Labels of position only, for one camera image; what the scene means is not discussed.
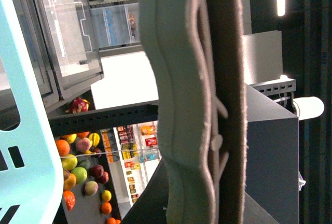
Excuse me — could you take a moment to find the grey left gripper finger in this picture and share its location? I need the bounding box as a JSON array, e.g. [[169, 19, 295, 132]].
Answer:
[[139, 0, 247, 223]]

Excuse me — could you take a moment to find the light blue shopping basket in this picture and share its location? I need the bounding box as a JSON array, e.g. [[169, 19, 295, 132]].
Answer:
[[1, 0, 63, 223]]

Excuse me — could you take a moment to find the white goods shelf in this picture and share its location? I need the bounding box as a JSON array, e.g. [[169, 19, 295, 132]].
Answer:
[[100, 121, 161, 216]]

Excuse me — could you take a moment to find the far yellow lemon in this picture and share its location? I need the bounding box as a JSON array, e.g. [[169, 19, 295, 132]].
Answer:
[[102, 190, 112, 202]]

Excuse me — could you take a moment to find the glass door fridge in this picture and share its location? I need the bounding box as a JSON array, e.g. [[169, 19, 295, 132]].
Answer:
[[5, 0, 142, 105]]

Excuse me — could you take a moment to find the pink dragon fruit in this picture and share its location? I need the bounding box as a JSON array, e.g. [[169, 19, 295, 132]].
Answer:
[[65, 97, 90, 114]]

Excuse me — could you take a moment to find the far green apple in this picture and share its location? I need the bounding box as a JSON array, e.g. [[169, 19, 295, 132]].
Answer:
[[71, 167, 88, 184]]

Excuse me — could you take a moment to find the black metal shelf frame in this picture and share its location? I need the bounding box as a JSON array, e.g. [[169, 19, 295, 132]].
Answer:
[[49, 103, 158, 136]]

